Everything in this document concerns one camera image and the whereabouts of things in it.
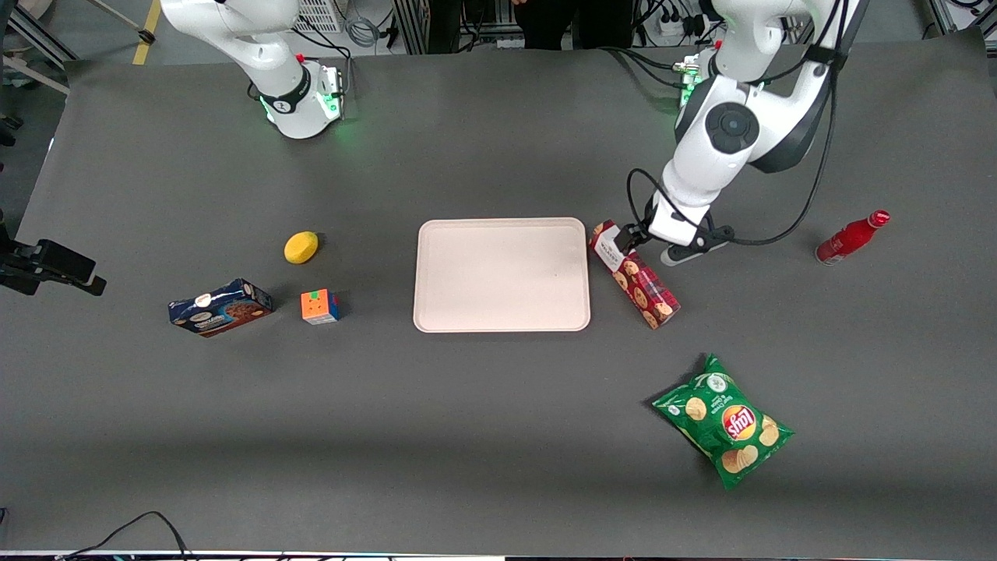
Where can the yellow lemon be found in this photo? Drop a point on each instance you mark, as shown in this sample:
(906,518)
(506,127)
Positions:
(301,248)

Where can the red bottle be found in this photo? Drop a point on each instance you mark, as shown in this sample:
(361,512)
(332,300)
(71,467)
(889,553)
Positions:
(850,238)

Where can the white perforated box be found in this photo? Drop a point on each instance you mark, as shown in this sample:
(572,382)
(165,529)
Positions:
(318,14)

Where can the white power strip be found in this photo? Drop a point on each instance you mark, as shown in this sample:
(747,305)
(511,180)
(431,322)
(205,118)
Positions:
(676,23)

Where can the blue cookie box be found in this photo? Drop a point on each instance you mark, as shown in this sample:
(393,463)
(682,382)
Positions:
(222,308)

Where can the cream plastic tray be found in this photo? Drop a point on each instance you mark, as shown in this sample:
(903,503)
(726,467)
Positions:
(502,274)

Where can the red tartan cookie box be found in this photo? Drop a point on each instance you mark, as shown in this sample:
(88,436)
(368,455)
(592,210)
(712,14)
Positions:
(642,288)

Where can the person in black clothes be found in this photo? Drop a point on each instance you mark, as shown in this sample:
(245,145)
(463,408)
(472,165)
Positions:
(572,19)

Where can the colourful puzzle cube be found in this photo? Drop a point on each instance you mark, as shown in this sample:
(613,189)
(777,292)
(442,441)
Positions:
(319,306)

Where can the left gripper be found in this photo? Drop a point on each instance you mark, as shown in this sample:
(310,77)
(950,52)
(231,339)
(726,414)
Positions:
(632,238)

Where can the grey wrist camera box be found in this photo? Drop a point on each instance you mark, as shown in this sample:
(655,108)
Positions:
(697,248)

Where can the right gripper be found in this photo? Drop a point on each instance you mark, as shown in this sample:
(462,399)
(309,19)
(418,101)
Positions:
(8,256)

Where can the green chips bag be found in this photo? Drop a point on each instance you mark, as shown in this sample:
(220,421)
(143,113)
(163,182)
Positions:
(724,425)

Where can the dark grey table mat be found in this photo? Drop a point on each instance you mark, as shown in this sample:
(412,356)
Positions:
(498,428)

